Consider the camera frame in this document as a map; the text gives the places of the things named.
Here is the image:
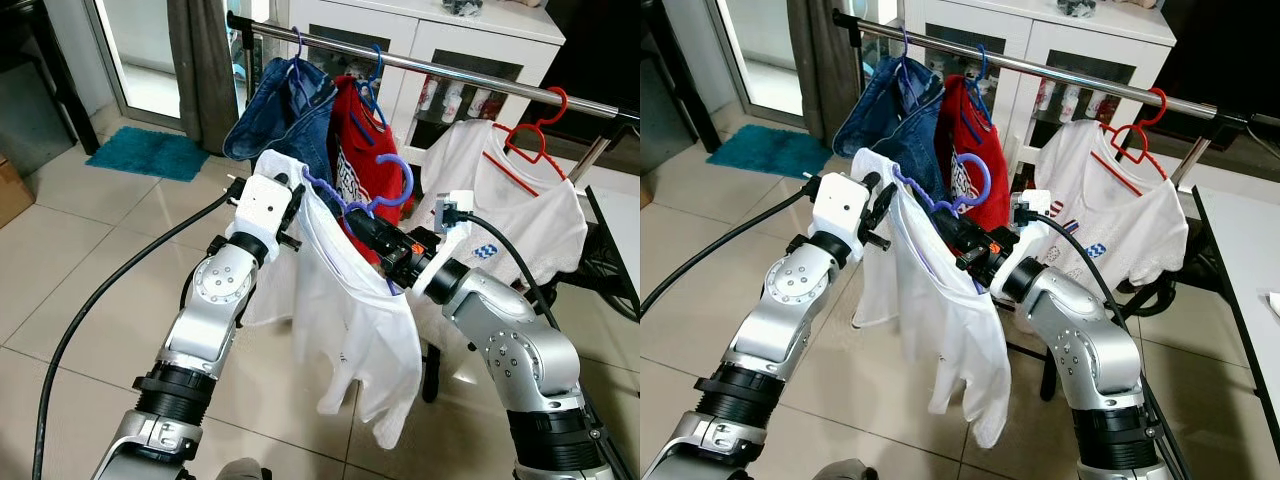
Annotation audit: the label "thick purple plastic hanger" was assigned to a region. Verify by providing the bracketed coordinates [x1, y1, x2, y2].
[890, 150, 993, 219]
[298, 152, 414, 219]

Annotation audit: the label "white t-shirt brown print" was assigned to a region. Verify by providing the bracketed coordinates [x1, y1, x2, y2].
[855, 148, 1013, 451]
[243, 148, 424, 451]

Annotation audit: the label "red plastic hanger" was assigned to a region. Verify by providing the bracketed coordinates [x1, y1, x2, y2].
[488, 86, 571, 199]
[1090, 86, 1171, 199]

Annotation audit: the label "blue plastic hanger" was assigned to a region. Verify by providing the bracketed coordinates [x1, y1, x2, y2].
[958, 44, 993, 136]
[348, 44, 393, 136]

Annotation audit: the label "red printed t-shirt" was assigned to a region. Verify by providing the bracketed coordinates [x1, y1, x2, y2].
[328, 75, 413, 266]
[935, 75, 1013, 233]

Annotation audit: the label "blue denim jeans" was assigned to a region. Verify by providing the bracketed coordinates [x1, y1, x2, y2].
[832, 55, 951, 201]
[222, 55, 343, 216]

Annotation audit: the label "teal floor mat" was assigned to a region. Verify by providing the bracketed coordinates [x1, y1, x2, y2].
[706, 123, 809, 181]
[84, 125, 213, 184]

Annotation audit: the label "white t-shirt blue print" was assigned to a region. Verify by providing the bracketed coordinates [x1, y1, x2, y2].
[412, 118, 591, 301]
[1030, 118, 1191, 291]

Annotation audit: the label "grey curtain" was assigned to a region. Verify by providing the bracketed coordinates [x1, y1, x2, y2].
[165, 0, 243, 156]
[786, 0, 851, 151]

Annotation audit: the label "metal clothes rack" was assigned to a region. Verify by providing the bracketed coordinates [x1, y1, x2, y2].
[226, 10, 641, 403]
[832, 8, 1280, 401]

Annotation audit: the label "glass door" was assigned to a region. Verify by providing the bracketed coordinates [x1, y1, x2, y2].
[712, 0, 796, 126]
[92, 0, 186, 129]

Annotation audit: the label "white glass-door cabinet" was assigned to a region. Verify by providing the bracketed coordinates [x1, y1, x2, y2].
[900, 0, 1179, 151]
[285, 0, 568, 161]

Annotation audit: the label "grey robot foot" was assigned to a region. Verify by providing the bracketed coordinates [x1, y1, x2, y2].
[820, 458, 881, 480]
[213, 457, 273, 480]

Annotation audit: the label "brown cardboard box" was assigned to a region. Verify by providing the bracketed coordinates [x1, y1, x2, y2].
[0, 155, 36, 229]

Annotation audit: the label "black television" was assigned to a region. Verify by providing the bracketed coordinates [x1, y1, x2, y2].
[545, 0, 641, 116]
[1160, 0, 1280, 111]

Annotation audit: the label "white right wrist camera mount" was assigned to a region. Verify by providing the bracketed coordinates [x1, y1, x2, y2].
[405, 190, 476, 299]
[988, 188, 1053, 301]

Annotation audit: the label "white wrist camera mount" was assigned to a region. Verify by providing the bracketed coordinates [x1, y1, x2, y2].
[988, 188, 1053, 301]
[232, 175, 304, 263]
[812, 172, 876, 263]
[405, 190, 476, 299]

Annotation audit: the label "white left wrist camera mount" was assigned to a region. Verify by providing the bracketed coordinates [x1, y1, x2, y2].
[232, 175, 304, 263]
[812, 172, 876, 263]

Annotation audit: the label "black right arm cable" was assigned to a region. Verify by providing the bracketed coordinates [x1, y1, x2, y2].
[452, 208, 563, 333]
[1020, 208, 1126, 326]

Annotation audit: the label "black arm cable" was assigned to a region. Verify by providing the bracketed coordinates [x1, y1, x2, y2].
[640, 183, 816, 316]
[452, 208, 563, 333]
[30, 185, 246, 480]
[1020, 208, 1126, 326]

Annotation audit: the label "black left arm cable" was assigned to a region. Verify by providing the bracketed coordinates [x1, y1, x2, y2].
[640, 183, 816, 316]
[30, 185, 246, 480]

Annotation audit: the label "white table black frame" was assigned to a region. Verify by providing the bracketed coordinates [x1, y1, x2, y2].
[583, 183, 641, 323]
[1190, 185, 1280, 461]

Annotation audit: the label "black furniture frame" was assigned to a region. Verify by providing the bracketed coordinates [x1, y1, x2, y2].
[640, 0, 723, 153]
[0, 0, 101, 156]

